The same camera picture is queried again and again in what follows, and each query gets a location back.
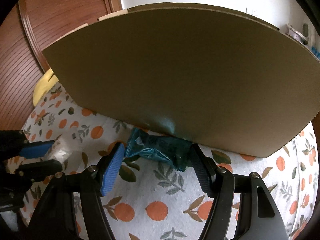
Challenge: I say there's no silver foil snack packet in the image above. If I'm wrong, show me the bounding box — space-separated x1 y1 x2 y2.
41 134 79 164

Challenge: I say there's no teal snack packet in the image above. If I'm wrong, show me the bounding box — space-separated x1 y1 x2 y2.
125 127 192 172

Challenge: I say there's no yellow pillow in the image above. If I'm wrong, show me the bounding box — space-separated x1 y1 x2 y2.
33 68 59 107

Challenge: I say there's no brown cardboard box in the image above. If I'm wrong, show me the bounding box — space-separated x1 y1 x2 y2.
43 3 319 158

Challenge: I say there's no brown wooden wardrobe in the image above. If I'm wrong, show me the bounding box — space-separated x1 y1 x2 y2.
1 0 122 130

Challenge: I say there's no clutter on cabinet top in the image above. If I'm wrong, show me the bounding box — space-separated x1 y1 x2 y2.
285 23 319 60

